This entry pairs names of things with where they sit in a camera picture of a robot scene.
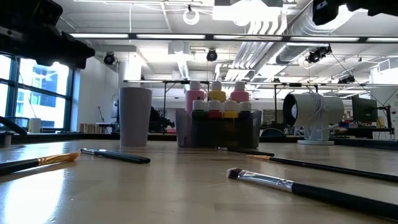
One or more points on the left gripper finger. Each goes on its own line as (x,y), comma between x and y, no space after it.
(59,46)
(62,63)

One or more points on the large pink paint bottle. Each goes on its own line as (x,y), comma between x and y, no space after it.
(239,93)
(194,96)

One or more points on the small blue paint bottle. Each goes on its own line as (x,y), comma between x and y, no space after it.
(245,107)

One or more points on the large yellow paint bottle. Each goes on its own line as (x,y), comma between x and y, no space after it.
(216,93)

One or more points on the thin silver ferrule paint brush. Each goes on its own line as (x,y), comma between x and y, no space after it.
(248,151)

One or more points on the black background robot arm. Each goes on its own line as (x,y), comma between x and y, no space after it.
(158,121)

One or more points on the orange bristle paint brush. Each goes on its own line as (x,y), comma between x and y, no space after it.
(56,158)

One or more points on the dark framed window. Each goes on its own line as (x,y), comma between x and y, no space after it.
(40,93)

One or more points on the white canister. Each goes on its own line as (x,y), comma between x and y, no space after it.
(35,125)

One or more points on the wooden blocks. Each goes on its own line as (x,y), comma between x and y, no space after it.
(90,128)

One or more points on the lilac plastic cup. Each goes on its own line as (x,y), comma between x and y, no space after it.
(135,118)

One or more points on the black computer monitor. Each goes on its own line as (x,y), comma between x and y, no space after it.
(364,109)

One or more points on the black light bar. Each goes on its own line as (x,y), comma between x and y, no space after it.
(209,37)

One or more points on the black monitor stand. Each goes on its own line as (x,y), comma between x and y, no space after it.
(388,121)

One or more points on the dark office chair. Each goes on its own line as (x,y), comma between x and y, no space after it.
(273,133)

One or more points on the grey translucent plastic bin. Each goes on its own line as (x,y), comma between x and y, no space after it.
(217,133)

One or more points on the black ceiling camera cluster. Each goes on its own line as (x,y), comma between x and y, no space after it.
(317,55)
(346,80)

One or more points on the black round camera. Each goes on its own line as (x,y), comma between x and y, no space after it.
(211,55)
(109,58)

